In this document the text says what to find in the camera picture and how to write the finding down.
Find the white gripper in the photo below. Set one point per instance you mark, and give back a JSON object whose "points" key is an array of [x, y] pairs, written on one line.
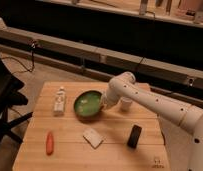
{"points": [[109, 98]]}

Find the green ceramic bowl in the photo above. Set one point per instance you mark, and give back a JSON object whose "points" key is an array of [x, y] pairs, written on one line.
{"points": [[87, 104]]}

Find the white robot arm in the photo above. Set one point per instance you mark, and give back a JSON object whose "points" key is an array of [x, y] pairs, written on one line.
{"points": [[185, 115]]}

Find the white plastic cup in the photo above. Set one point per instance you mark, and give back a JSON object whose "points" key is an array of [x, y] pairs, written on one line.
{"points": [[125, 103]]}

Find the white sponge block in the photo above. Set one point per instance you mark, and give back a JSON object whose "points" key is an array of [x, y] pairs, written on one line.
{"points": [[93, 137]]}

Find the black rectangular phone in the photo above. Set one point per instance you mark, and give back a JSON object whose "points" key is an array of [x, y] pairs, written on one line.
{"points": [[134, 136]]}

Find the white tube bottle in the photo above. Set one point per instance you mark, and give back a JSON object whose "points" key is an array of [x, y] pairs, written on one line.
{"points": [[59, 104]]}

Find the wooden table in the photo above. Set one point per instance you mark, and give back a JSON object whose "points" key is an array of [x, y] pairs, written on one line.
{"points": [[58, 140]]}

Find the orange carrot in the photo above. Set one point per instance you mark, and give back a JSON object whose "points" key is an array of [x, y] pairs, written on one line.
{"points": [[49, 143]]}

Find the black office chair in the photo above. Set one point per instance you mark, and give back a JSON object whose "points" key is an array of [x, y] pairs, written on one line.
{"points": [[10, 96]]}

